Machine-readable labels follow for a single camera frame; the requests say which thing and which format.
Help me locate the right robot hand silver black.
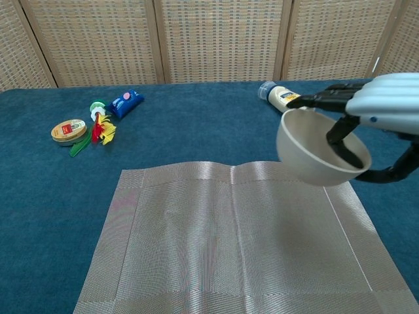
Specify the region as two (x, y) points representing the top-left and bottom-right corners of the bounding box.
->
(286, 72), (419, 184)

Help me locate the white bowl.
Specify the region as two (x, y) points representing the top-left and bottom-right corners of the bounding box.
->
(276, 107), (373, 187)

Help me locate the grey woven placemat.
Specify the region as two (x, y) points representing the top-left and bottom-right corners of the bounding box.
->
(73, 160), (415, 314)

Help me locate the mayonnaise squeeze bottle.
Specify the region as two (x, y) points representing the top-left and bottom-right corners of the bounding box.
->
(257, 80), (316, 114)

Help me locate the bamboo folding screen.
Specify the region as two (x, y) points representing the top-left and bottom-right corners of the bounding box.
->
(0, 0), (419, 92)

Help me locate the blue snack packet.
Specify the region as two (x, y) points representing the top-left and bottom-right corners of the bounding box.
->
(106, 88), (145, 120)

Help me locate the colourful feather shuttlecock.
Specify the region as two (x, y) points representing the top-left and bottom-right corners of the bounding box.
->
(69, 99), (117, 158)

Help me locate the round yellow tin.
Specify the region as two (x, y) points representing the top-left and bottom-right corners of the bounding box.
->
(50, 118), (88, 147)

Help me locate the blue carpet table cover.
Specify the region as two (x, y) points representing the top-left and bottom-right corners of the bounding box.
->
(0, 77), (419, 314)

